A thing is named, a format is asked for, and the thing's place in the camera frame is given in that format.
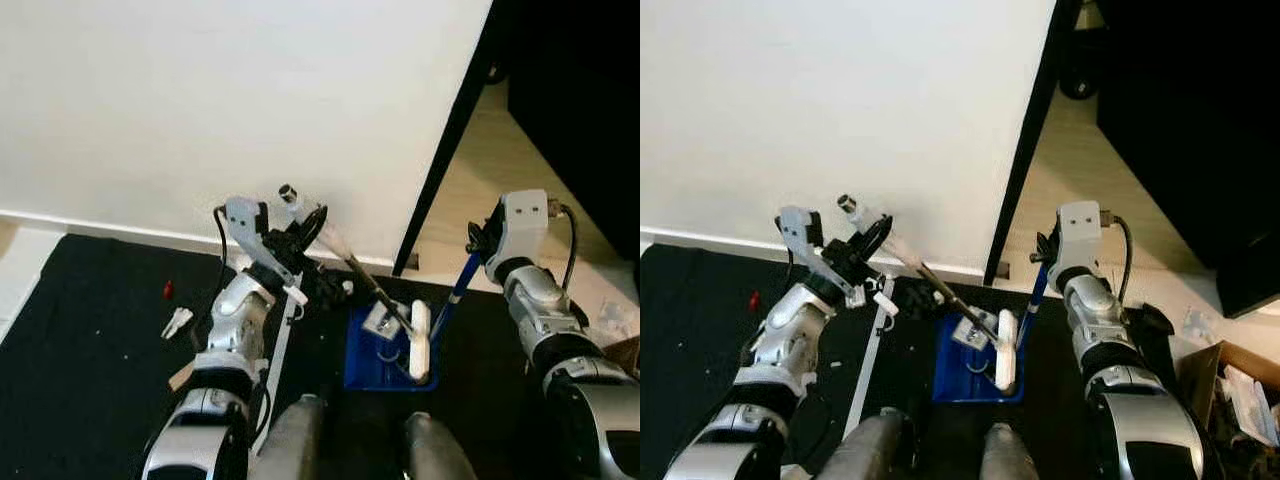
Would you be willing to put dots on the broom with white head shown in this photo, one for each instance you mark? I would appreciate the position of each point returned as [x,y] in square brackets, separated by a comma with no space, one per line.
[372,288]
[940,288]

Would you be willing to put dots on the grey robot leg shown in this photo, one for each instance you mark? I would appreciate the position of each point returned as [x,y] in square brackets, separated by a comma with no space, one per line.
[435,452]
[290,440]
[1010,458]
[868,448]

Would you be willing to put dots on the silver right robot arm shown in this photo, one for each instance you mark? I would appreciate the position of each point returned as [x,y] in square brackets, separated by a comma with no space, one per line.
[548,305]
[1125,380]

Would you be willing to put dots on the grey left robot leg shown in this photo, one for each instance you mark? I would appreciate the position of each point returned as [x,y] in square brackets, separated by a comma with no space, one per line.
[290,440]
[868,448]

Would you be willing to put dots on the clear plastic wrapper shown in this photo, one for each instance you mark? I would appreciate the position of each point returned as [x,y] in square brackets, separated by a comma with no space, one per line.
[612,315]
[1195,322]

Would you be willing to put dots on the long white flat strip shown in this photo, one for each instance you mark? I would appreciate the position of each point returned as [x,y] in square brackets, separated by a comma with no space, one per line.
[868,372]
[275,372]

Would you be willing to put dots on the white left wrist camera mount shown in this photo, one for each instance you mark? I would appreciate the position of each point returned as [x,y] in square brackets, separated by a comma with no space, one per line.
[243,215]
[798,228]

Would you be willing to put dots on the small white scrap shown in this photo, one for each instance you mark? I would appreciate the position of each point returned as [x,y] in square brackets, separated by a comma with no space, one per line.
[178,320]

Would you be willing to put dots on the small cardboard piece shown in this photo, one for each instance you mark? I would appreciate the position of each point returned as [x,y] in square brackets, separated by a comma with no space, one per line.
[180,378]

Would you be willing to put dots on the black cabinet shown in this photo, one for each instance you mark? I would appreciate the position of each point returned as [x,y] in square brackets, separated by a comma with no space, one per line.
[1190,130]
[580,100]

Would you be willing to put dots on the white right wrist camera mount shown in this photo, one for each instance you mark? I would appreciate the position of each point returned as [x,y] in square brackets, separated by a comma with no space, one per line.
[1080,228]
[525,220]

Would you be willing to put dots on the black floor mat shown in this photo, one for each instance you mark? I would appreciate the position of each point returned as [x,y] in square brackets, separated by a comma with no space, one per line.
[90,400]
[700,400]

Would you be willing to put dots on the black caster wheel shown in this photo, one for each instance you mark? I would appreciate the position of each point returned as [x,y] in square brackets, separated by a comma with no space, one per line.
[1078,85]
[495,72]

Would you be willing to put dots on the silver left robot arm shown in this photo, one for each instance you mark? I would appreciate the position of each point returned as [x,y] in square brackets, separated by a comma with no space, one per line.
[775,345]
[235,330]

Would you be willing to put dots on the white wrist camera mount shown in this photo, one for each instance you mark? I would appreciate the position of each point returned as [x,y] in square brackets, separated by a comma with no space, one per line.
[243,215]
[525,220]
[1080,228]
[798,228]

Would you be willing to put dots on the black door frame post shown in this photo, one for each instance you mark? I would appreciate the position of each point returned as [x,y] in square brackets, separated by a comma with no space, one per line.
[1030,130]
[455,130]

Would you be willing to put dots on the brown cardboard box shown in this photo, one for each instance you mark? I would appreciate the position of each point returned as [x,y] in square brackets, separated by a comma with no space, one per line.
[625,353]
[1235,388]

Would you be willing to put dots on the grey right robot leg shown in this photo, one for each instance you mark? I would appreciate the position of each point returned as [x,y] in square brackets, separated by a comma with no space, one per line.
[1010,458]
[435,452]

